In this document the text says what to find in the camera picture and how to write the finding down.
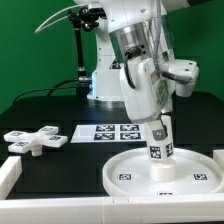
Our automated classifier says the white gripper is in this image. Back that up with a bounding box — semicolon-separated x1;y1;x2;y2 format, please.
120;58;175;147

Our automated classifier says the white marker tag plate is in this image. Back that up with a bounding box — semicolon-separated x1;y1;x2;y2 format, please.
71;124;146;143

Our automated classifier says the white left fence block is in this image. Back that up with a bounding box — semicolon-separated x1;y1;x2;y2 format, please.
0;156;22;200

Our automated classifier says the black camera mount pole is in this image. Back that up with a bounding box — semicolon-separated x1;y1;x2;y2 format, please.
68;7;99;98

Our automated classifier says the white right fence block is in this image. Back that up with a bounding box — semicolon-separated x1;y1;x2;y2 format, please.
213;149;224;172

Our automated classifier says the black cable on table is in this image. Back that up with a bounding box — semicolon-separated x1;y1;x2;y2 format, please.
13;78;84;103

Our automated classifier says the white curved cable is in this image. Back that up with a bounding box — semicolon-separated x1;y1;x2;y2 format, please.
34;3;84;34

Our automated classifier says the white front fence bar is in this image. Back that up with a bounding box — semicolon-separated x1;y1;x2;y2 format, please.
0;193;224;224

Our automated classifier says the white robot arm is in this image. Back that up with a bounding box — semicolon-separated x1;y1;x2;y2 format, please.
73;0;191;147

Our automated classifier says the white cross-shaped table base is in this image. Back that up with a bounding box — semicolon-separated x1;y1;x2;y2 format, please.
4;126;68;156

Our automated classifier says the white fence block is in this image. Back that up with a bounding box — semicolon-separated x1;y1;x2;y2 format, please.
0;156;22;200
213;149;224;172

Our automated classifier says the white round table top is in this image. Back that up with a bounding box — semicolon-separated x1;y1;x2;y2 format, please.
102;148;224;197

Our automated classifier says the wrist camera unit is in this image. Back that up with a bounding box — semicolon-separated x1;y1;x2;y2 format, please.
161;59;199;97

